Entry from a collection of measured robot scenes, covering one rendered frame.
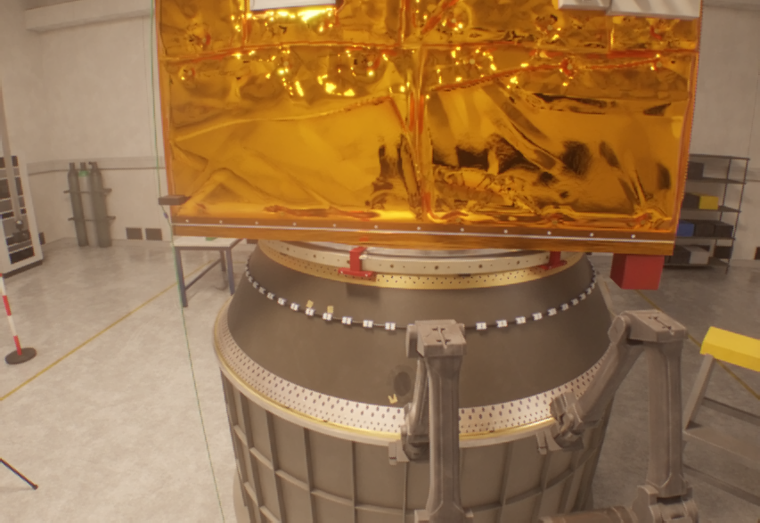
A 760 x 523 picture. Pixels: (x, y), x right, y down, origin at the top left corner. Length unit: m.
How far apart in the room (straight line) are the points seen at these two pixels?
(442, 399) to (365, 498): 1.10
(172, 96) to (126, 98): 7.11
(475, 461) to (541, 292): 0.68
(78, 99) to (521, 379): 9.10
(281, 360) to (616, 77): 1.57
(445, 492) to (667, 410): 0.45
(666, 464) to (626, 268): 0.92
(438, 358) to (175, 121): 1.35
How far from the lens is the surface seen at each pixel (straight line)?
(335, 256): 1.56
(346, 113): 1.49
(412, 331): 0.82
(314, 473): 1.85
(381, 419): 1.54
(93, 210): 9.45
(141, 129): 8.71
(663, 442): 0.98
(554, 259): 1.71
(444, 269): 1.50
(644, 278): 1.80
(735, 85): 8.58
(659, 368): 0.95
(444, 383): 0.76
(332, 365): 1.60
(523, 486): 1.92
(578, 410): 1.24
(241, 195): 1.64
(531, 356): 1.67
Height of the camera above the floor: 2.17
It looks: 15 degrees down
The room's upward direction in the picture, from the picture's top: straight up
